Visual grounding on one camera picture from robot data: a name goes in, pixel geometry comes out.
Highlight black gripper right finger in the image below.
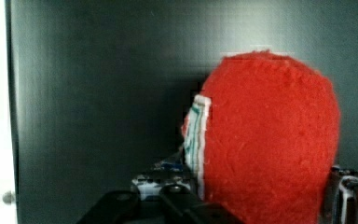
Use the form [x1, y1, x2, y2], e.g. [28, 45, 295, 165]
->
[321, 165, 358, 224]

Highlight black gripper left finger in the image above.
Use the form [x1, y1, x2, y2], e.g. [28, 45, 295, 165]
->
[131, 152, 197, 201]

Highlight red ketchup bottle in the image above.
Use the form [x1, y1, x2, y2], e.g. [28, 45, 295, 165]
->
[182, 51, 340, 224]

